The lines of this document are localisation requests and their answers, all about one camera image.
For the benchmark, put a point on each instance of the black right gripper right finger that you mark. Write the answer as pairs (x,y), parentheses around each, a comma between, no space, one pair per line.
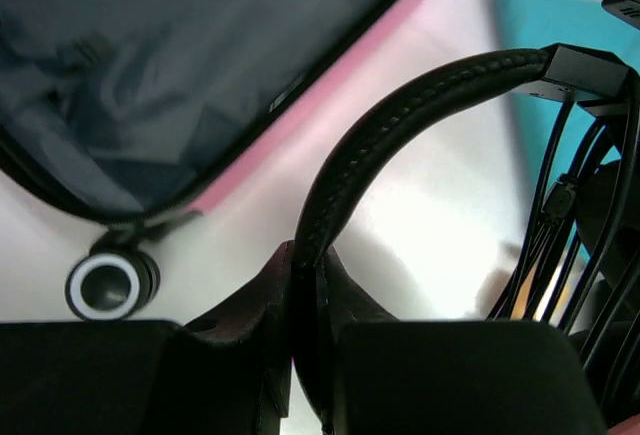
(366,372)

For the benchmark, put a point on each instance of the pink hard-shell suitcase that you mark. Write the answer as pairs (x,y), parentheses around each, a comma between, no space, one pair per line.
(138,115)

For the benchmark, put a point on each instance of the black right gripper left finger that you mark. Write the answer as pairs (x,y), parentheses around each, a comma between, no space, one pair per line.
(226,372)

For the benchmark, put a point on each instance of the teal shorts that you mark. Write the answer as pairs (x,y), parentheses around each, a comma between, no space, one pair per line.
(564,52)

